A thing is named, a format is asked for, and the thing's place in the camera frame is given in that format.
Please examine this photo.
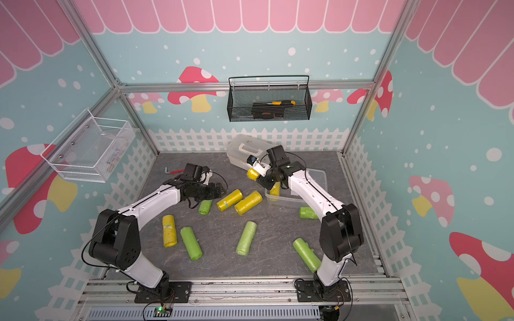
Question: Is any clear plastic storage box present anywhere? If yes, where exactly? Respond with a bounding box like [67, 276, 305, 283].
[264, 169, 327, 208]

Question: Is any yellow roll with blue label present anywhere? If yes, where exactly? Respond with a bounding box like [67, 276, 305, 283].
[247, 169, 260, 181]

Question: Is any yellow roll under left arm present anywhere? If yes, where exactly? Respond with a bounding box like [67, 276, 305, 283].
[162, 215, 177, 247]

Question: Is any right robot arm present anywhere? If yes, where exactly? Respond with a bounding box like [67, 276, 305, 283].
[246, 145, 364, 293]

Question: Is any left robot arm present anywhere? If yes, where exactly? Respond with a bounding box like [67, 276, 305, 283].
[86, 163, 228, 290]

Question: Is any green roll upper left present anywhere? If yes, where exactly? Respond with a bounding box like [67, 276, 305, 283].
[198, 200, 213, 215]

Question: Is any green roll under right gripper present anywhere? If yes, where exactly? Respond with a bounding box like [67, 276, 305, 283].
[298, 207, 318, 219]

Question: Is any green roll lower left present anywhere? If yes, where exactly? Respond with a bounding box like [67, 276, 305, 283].
[180, 226, 203, 260]

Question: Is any light green roll centre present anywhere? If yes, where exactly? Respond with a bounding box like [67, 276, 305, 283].
[236, 221, 257, 256]

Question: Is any green roll lower right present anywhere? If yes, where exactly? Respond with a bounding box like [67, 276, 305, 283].
[293, 238, 321, 273]

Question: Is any black tool in basket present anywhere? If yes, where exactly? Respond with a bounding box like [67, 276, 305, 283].
[251, 103, 285, 120]

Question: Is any yellow black screwdriver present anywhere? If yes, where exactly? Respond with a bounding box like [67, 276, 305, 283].
[262, 100, 296, 106]

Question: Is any small circuit board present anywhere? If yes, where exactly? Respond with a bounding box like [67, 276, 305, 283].
[153, 306, 173, 318]

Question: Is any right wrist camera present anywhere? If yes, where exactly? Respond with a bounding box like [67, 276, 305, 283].
[247, 155, 270, 176]

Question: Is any red handled hex key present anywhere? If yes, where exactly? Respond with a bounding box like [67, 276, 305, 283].
[164, 167, 184, 175]

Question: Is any white lidded case with handle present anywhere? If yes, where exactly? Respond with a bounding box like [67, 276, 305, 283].
[227, 134, 274, 171]

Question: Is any black wire mesh basket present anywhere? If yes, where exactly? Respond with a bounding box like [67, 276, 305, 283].
[227, 75, 313, 122]

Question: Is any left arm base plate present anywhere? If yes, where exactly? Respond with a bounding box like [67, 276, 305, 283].
[135, 282, 193, 304]

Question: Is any white wire basket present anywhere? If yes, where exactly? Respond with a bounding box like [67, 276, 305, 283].
[40, 109, 135, 183]

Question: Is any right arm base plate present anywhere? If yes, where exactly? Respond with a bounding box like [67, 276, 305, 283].
[294, 278, 352, 304]

